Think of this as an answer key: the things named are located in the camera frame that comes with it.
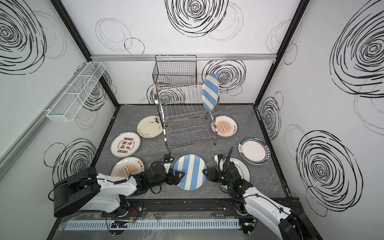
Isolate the small blue striped plate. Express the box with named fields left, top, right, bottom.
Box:
left=173, top=154, right=207, bottom=191

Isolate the white wire wall shelf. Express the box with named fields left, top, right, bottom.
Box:
left=47, top=62, right=106, bottom=123

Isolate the aluminium wall rail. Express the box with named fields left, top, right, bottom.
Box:
left=91, top=53, right=277, bottom=62

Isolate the large blue striped plate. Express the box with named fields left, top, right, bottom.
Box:
left=202, top=73, right=219, bottom=111

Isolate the white plate thin green line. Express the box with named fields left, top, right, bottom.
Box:
left=218, top=158, right=251, bottom=194

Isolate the cream floral plate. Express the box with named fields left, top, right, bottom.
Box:
left=137, top=116, right=163, bottom=138

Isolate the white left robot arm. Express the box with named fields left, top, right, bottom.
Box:
left=51, top=154, right=185, bottom=218

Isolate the black wire wall basket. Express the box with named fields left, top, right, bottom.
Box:
left=152, top=60, right=198, bottom=87

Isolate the red text green rim plate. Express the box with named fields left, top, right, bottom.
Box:
left=110, top=132, right=142, bottom=158

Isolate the sunburst plate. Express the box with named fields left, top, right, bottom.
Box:
left=216, top=115, right=238, bottom=138
left=110, top=156, right=145, bottom=178

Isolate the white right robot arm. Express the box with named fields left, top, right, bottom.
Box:
left=202, top=155, right=322, bottom=240

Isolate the stainless steel dish rack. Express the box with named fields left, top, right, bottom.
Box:
left=153, top=82, right=220, bottom=153

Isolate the green rim red ring plate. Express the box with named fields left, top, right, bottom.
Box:
left=238, top=137, right=271, bottom=166

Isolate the white slotted cable duct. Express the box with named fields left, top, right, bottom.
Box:
left=64, top=219, right=241, bottom=231

